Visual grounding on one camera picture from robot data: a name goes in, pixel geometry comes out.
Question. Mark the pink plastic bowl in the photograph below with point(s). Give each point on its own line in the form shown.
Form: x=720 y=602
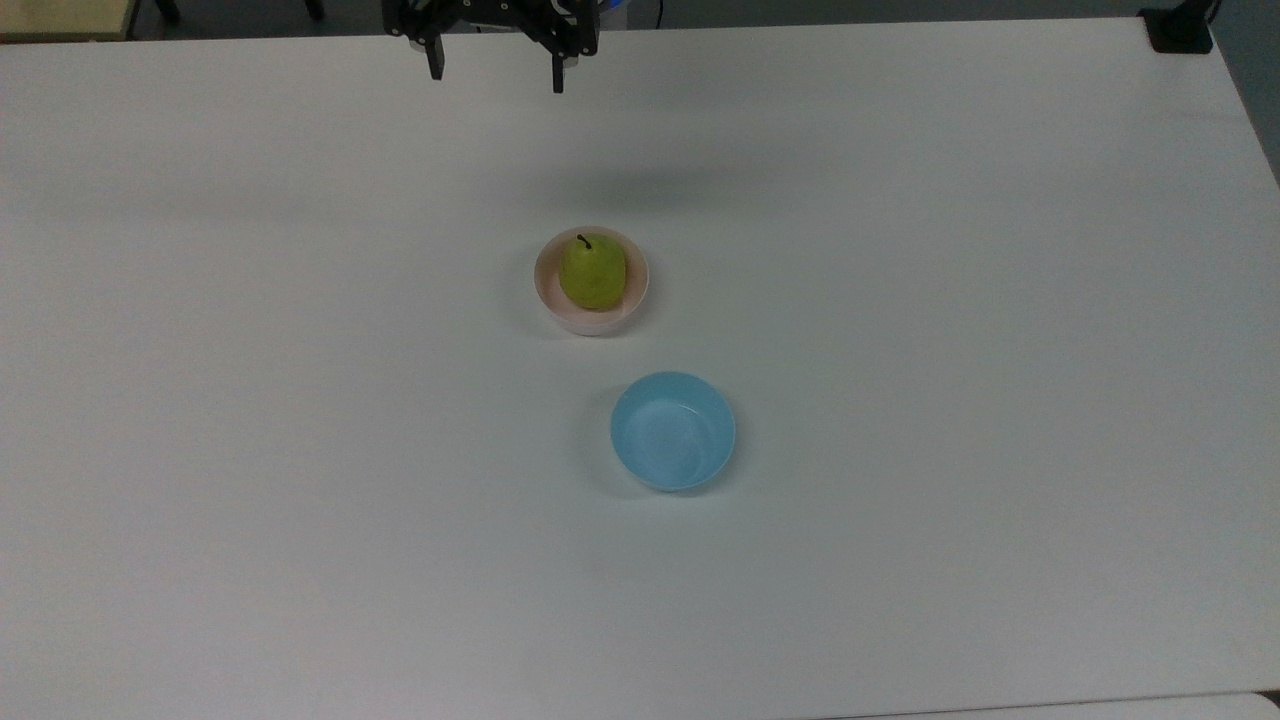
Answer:
x=570 y=318

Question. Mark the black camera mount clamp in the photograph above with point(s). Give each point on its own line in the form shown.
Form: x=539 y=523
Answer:
x=1180 y=30

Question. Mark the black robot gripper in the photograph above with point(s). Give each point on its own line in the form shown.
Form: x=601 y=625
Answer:
x=500 y=12

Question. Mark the wooden desk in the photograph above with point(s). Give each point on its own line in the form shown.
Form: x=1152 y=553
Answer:
x=60 y=15

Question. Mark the blue plastic bowl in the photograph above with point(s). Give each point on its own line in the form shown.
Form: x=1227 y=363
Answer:
x=672 y=432

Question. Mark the green pear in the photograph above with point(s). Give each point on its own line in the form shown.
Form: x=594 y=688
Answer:
x=592 y=273

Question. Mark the black chair leg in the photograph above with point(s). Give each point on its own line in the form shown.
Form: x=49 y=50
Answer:
x=168 y=10
x=314 y=8

